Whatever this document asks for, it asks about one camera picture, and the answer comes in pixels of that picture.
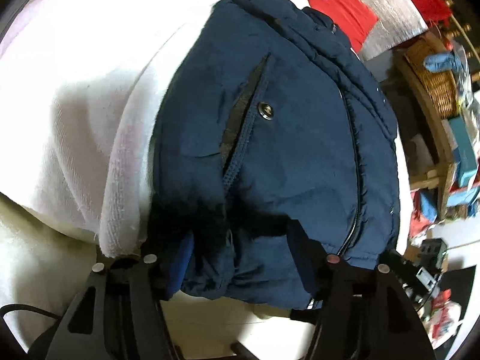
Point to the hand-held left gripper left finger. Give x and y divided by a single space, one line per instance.
183 262

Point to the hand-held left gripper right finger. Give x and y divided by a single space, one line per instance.
337 281

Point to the white fleece blanket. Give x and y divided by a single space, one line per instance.
75 101

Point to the cream leather sofa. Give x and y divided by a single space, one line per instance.
37 270

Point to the teal cardboard box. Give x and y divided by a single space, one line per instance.
463 150

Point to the light blue cloth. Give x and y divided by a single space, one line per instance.
438 62

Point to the stack of folded cloths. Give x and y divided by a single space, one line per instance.
425 206

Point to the silver foil insulation board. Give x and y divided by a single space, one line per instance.
390 15

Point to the red pillow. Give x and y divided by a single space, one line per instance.
345 7

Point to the navy blue zip jacket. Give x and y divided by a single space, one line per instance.
292 157

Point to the wicker basket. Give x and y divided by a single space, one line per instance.
435 78

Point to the wooden side table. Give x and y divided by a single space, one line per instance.
446 165

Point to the printed shopping bag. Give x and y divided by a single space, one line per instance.
446 318

